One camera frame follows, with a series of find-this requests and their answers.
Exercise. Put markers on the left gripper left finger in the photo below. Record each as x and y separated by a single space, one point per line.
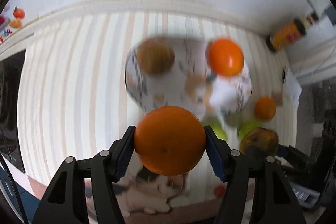
107 168

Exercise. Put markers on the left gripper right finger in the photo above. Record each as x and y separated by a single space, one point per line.
233 168

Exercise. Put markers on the red cherry tomato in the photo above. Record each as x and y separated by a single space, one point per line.
219 191

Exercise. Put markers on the large orange with stem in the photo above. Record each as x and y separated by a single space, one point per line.
225 57

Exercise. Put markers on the brown pear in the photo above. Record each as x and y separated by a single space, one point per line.
259 143
155 57

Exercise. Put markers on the brown pear front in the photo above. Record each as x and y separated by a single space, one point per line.
259 143

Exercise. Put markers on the small green apple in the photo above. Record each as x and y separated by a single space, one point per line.
246 127

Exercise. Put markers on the large green apple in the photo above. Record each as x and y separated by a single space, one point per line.
216 126

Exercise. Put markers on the small orange upper right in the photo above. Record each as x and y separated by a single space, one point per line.
265 108

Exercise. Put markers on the striped cat print tablecloth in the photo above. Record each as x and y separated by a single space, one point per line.
87 78

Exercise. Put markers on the small brown card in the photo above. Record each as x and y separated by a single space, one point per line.
277 97

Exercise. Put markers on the white folded paper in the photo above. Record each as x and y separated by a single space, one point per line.
291 87

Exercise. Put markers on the oval floral white plate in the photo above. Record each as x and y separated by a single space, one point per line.
189 83

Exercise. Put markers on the black gas stove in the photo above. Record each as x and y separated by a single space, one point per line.
11 70

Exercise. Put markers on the dark soy sauce bottle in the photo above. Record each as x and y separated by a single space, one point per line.
290 33

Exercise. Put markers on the black plug adapter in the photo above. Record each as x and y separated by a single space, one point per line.
330 12

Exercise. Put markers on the colourful fruit wall sticker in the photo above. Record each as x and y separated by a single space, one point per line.
11 20

